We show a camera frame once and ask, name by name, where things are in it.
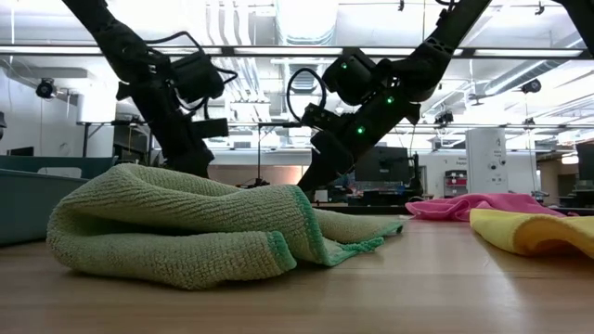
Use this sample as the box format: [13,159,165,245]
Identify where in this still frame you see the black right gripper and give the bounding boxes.
[296,109,403,194]

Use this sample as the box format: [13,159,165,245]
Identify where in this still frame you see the sage green towel teal edge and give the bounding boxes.
[45,162,404,291]

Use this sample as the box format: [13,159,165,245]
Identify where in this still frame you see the pink microfiber towel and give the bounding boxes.
[405,193,579,223]

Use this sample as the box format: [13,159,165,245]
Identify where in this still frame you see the yellow microfiber towel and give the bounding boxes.
[469,208,594,260]

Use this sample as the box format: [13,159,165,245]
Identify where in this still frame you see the black monitor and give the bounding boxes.
[355,146,410,183]
[575,141,594,183]

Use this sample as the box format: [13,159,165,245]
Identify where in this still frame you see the black horizontal crossbar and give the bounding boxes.
[0,45,594,60]

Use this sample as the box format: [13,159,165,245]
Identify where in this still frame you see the shelf with red bins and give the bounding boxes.
[443,169,469,199]

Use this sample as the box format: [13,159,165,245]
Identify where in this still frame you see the teal plastic bin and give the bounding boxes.
[0,155,117,246]

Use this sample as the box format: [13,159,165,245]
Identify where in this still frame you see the white machine with knobs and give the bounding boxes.
[465,127,510,196]

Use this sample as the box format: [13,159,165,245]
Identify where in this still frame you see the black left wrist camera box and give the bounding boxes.
[190,118,230,139]

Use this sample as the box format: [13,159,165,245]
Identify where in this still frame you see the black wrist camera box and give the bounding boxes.
[301,102,338,132]
[190,118,230,139]

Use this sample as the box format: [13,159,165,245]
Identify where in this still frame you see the black metal table frame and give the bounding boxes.
[313,201,594,217]

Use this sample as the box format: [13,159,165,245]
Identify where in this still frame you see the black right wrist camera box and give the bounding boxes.
[301,102,338,132]

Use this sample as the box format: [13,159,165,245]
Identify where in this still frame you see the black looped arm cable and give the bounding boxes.
[286,67,329,122]

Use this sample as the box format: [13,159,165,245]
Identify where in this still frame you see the silver ventilation duct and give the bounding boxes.
[273,0,340,46]

